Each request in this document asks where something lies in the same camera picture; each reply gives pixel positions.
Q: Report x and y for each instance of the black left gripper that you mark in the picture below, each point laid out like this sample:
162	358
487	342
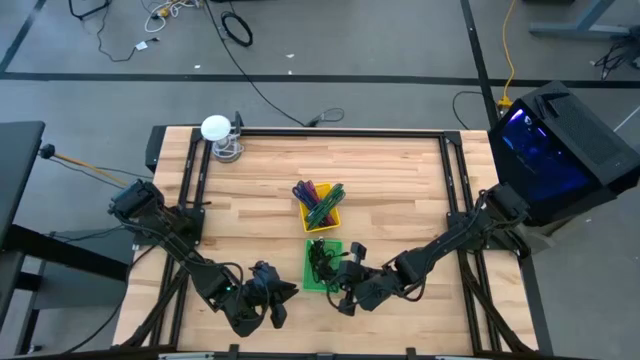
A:
265	295

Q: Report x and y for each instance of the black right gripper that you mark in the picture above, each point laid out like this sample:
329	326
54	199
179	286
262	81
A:
362	287

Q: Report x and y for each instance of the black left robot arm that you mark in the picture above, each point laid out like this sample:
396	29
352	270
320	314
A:
200	270

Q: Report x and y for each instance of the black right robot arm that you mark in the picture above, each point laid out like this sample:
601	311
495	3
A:
440	245

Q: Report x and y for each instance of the green slotted plastic basket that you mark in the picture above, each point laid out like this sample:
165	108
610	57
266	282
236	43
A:
310	286

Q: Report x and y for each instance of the yellow plastic bin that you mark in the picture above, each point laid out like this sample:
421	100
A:
336	222

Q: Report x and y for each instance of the black table clamp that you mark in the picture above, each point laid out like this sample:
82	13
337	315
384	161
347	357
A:
233	352
411	354

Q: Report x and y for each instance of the white dome table lamp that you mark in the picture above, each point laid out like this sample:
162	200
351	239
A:
216	127

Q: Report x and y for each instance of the black computer tower blue light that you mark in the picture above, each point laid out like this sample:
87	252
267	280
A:
550	150

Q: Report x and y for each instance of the tan rod with black knob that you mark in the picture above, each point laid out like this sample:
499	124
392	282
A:
46	151

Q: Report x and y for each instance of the black desk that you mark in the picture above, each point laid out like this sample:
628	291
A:
17	165

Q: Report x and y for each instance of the black floor stand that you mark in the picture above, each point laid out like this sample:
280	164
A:
76	16

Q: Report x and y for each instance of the grey desk leg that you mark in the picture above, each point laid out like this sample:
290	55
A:
580	27

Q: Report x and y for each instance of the black aluminium table frame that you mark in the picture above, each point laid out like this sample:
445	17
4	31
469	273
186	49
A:
350	133

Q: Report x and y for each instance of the black frame bracket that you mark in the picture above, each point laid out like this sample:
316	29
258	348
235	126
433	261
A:
237	122

